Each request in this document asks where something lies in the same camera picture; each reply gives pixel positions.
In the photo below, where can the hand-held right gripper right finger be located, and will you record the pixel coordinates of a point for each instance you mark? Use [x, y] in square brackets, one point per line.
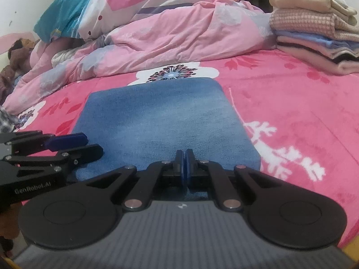
[190, 168]

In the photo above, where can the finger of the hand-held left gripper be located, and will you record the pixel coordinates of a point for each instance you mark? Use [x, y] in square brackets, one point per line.
[67, 141]
[81, 152]

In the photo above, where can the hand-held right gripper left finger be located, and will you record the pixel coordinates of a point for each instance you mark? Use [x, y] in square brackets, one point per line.
[179, 168]

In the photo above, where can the blue denim jeans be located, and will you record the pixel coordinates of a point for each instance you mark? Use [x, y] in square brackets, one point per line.
[157, 126]

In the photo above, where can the stack of folded clothes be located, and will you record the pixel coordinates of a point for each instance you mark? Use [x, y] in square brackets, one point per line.
[311, 28]

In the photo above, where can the black white plaid shirt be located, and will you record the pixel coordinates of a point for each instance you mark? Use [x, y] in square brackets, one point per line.
[7, 120]

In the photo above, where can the light blue cloth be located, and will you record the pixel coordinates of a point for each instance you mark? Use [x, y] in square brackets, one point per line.
[18, 80]

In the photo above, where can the white grey cloth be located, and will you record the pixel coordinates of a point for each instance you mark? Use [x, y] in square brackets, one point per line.
[63, 57]

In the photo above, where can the pink floral bed sheet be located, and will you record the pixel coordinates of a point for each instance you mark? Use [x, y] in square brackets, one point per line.
[294, 112]

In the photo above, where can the pink grey floral duvet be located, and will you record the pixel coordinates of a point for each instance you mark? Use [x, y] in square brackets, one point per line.
[154, 42]

